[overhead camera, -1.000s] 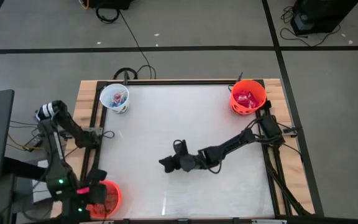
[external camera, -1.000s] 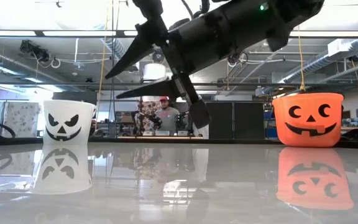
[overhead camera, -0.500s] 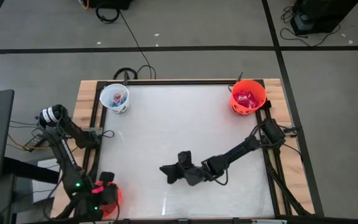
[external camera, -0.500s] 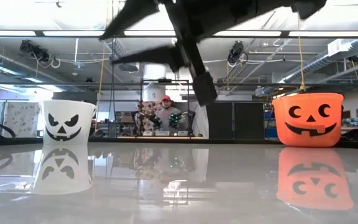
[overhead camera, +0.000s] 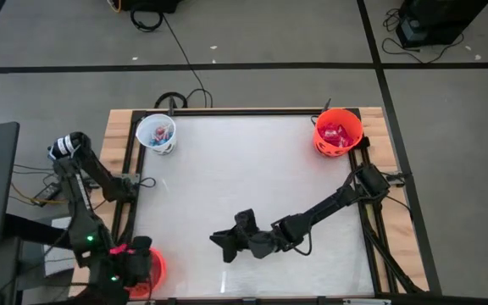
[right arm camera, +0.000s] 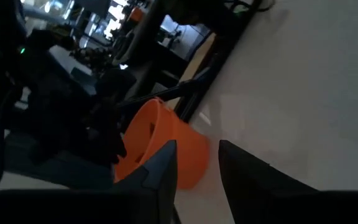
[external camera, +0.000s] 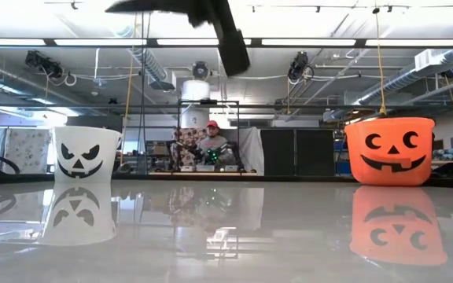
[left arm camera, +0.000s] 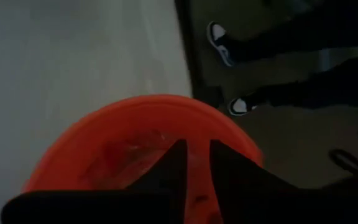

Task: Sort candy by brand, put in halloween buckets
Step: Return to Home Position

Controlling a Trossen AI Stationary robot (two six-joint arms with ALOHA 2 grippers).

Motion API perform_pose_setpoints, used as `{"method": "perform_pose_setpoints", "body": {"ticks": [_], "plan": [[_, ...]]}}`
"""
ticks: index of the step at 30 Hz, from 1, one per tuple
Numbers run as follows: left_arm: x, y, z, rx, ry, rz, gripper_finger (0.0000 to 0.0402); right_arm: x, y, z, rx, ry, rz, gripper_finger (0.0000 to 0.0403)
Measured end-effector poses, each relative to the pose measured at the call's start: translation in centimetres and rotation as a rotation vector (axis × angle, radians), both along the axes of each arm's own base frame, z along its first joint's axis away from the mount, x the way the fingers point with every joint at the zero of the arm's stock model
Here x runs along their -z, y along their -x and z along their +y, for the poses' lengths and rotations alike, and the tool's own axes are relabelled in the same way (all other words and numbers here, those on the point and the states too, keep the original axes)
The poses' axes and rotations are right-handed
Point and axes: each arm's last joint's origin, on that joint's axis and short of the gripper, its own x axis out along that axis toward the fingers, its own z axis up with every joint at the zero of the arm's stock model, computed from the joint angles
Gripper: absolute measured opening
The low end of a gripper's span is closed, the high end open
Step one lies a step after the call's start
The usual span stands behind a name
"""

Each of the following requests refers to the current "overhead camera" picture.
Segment thin red strap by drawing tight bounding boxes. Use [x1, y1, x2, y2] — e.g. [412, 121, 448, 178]
[108, 243, 137, 256]

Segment black desk leg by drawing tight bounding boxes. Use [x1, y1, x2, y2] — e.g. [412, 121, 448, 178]
[4, 213, 74, 251]

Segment black looped cable bundle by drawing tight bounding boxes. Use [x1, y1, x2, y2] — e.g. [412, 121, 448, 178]
[153, 87, 214, 109]

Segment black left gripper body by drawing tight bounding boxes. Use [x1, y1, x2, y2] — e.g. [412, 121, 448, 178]
[123, 247, 155, 287]

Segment long black floor cable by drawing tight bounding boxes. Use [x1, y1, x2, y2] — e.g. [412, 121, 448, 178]
[161, 14, 208, 109]

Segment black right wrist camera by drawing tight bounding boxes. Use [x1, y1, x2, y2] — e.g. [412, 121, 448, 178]
[234, 208, 259, 234]

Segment black tangled floor cables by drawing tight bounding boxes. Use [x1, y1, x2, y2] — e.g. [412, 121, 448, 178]
[380, 7, 466, 64]

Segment red Skittles candy bag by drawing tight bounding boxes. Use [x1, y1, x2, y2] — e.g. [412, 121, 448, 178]
[328, 123, 355, 141]
[319, 126, 339, 147]
[332, 134, 354, 148]

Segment black computer case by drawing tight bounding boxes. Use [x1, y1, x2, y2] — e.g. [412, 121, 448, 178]
[395, 0, 488, 48]

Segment white jack-o-lantern bucket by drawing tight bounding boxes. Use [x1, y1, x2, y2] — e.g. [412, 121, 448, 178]
[135, 113, 178, 156]

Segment black equipment box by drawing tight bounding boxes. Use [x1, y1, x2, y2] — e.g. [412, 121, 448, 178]
[119, 0, 185, 14]

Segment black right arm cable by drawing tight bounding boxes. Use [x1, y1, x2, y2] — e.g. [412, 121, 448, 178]
[292, 230, 313, 257]

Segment light wooden table border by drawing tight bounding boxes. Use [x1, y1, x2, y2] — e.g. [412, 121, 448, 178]
[69, 105, 430, 297]

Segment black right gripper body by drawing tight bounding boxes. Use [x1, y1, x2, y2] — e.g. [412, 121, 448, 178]
[237, 228, 291, 260]

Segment black metal table frame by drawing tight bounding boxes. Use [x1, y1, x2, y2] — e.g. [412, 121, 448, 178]
[74, 108, 442, 305]

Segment black power adapter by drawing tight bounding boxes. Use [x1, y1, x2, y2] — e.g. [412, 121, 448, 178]
[31, 181, 62, 208]

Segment white flat box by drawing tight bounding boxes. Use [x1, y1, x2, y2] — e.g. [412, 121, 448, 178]
[42, 215, 78, 279]

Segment black coiled cable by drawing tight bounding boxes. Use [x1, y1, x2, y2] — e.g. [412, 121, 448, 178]
[129, 3, 164, 33]

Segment orange jack-o-lantern bucket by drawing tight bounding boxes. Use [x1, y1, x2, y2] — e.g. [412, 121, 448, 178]
[312, 108, 363, 158]
[125, 247, 168, 298]

